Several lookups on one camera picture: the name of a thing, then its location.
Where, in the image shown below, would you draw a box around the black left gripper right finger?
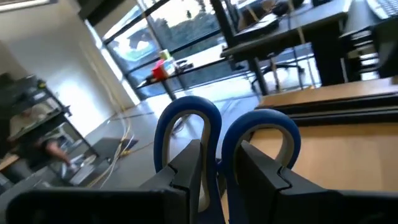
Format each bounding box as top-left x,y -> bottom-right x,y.
236,140 -> 398,224

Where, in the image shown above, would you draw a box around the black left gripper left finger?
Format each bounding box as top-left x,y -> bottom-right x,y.
5,139 -> 203,224

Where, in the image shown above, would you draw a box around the blue-handled scissors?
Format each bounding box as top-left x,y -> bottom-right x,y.
153,95 -> 302,224

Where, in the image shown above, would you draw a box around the black office chair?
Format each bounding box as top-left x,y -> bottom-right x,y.
250,52 -> 307,94

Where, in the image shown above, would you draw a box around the dark floor mat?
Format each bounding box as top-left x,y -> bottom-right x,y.
91,136 -> 139,161

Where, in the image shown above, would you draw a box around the person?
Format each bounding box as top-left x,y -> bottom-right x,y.
18,136 -> 74,175

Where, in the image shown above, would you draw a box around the black shelf rack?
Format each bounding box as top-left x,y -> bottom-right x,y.
0,73 -> 100,190

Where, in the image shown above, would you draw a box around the red box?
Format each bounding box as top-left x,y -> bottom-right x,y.
151,58 -> 169,81

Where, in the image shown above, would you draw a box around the long black table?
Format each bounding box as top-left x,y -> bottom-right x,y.
135,57 -> 240,100

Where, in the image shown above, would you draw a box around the grey desk with monitor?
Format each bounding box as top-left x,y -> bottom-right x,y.
220,0 -> 354,96

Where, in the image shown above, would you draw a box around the grey desk with laptop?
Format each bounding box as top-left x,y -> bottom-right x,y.
338,0 -> 398,41

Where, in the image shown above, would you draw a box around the yellow floor cables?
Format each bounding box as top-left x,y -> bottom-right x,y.
79,43 -> 139,189

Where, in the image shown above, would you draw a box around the black aluminium table frame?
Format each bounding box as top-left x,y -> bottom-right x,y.
254,92 -> 398,127

